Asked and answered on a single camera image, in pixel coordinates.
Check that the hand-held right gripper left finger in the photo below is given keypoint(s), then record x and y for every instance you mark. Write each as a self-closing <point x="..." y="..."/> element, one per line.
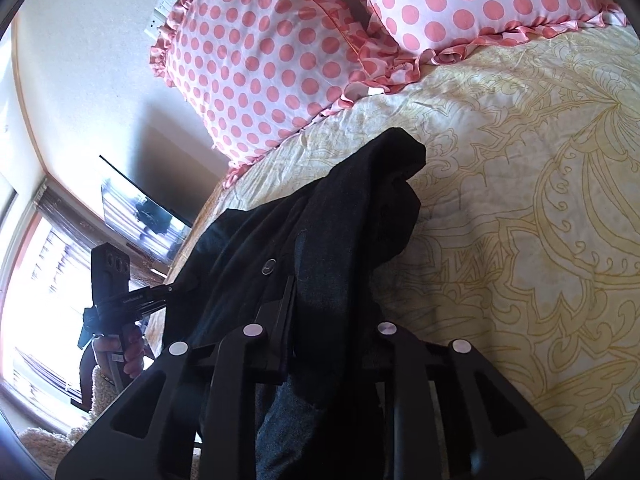
<point x="277" y="340"/>

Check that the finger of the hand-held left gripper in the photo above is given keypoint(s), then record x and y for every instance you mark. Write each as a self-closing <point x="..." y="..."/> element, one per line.
<point x="162" y="294"/>

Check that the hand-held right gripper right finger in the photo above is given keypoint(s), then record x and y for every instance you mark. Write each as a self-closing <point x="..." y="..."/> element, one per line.
<point x="405" y="360"/>

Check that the black pants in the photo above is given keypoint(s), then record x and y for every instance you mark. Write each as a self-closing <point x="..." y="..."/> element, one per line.
<point x="350" y="240"/>

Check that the person's left forearm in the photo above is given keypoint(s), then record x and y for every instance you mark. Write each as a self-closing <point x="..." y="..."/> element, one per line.
<point x="102" y="385"/>

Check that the person's left hand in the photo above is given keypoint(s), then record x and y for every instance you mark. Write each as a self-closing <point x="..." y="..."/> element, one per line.
<point x="131" y="350"/>

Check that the bright window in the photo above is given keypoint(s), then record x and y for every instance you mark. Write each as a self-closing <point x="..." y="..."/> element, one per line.
<point x="45" y="300"/>

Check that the flat screen television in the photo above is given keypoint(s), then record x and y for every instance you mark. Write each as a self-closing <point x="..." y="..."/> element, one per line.
<point x="145" y="215"/>

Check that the yellow patterned blanket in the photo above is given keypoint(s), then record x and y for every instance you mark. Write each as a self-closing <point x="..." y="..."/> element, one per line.
<point x="525" y="210"/>

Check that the large pink polka dot pillow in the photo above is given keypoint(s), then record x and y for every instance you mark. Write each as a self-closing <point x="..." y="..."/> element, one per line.
<point x="250" y="70"/>

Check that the white wall socket panel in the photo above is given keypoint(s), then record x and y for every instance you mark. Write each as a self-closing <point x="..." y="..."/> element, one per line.
<point x="161" y="12"/>

